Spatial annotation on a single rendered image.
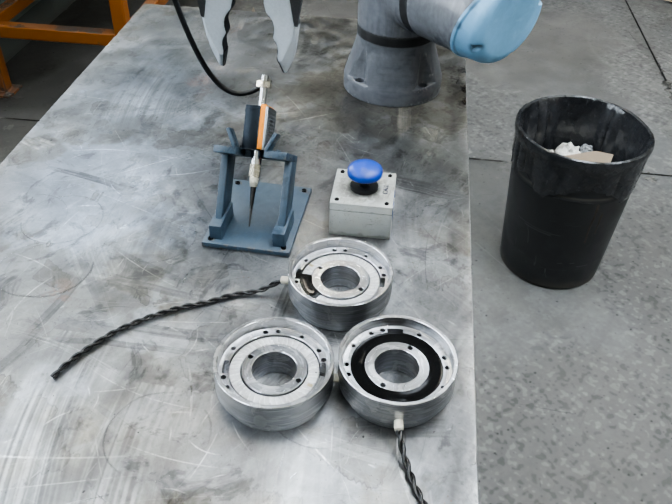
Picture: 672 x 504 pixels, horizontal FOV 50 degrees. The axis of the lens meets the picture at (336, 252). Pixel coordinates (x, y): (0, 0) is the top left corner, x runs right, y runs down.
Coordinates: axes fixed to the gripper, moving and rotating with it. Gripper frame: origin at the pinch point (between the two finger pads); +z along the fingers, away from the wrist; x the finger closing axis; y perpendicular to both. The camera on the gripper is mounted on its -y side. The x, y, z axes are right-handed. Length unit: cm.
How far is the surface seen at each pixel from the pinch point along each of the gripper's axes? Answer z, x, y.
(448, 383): 14.4, -23.4, -26.6
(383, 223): 16.3, -15.4, -3.2
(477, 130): 98, -37, 166
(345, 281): 17.8, -12.5, -12.0
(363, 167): 11.1, -12.4, -0.3
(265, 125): 6.5, -1.7, -1.6
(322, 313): 15.8, -11.3, -19.1
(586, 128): 64, -61, 112
